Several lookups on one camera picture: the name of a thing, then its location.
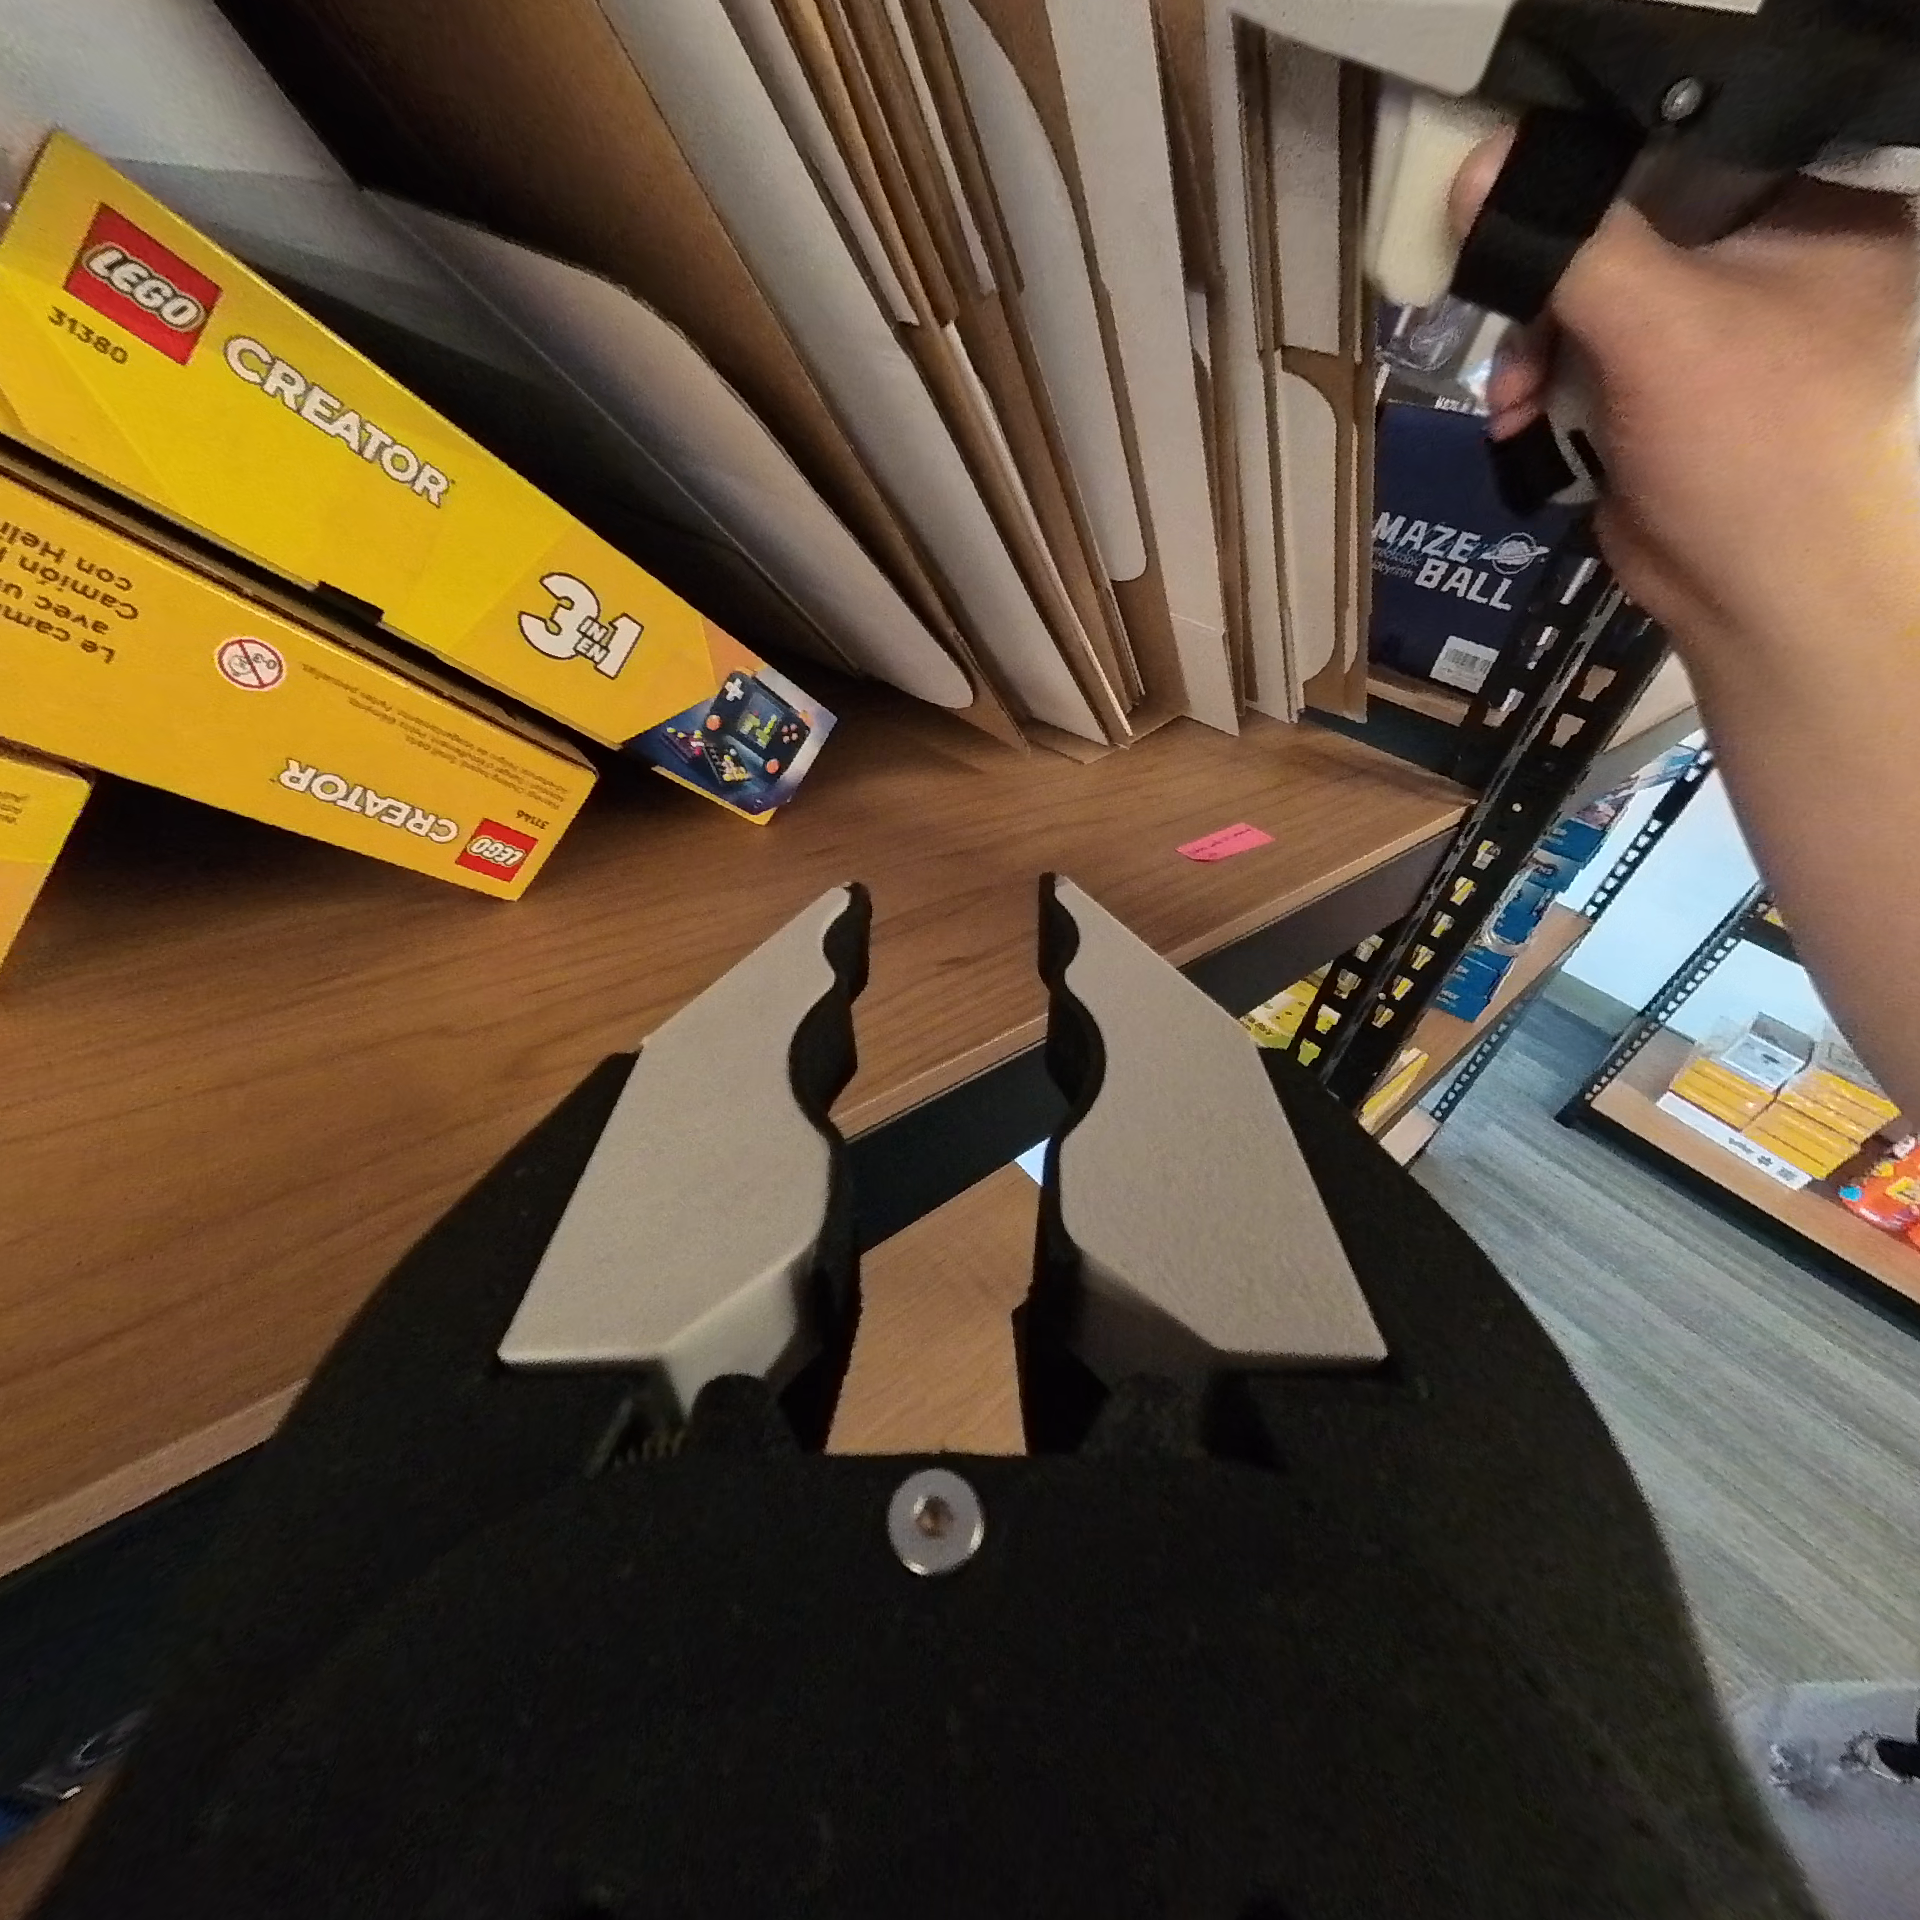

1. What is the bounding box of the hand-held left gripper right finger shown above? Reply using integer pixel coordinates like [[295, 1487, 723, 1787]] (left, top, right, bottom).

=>
[[1022, 874, 1389, 1387]]

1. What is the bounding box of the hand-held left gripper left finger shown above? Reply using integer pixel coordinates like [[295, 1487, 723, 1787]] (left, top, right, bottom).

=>
[[496, 886, 875, 1422]]

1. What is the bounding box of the stack of cardboard sheets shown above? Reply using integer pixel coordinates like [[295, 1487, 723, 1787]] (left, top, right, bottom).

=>
[[207, 0, 1380, 772]]

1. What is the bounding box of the person's right forearm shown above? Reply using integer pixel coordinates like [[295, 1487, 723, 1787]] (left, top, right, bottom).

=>
[[1670, 484, 1920, 1120]]

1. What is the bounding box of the person's right hand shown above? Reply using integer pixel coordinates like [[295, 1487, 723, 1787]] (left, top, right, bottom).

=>
[[1446, 130, 1920, 643]]

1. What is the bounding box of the row of blue boxes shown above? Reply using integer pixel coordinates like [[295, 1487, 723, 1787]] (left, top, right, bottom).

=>
[[1432, 749, 1702, 1023]]

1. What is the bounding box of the background shelf rack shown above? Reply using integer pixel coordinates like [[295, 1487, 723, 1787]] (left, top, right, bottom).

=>
[[1559, 886, 1920, 1306]]

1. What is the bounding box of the stack of yellow packets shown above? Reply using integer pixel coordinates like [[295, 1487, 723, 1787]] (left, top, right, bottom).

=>
[[1656, 1012, 1906, 1194]]

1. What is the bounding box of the dark blue maze box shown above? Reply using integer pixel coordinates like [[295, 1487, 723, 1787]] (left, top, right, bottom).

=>
[[1369, 396, 1576, 692]]

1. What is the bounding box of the red orange packet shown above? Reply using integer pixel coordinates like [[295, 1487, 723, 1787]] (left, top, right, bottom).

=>
[[1836, 1132, 1920, 1234]]

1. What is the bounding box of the small yellow toy box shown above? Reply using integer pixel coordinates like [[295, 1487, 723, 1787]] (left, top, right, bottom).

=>
[[0, 744, 100, 969]]

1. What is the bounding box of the yellow game console toy box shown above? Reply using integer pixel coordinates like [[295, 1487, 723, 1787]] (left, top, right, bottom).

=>
[[0, 130, 840, 824]]

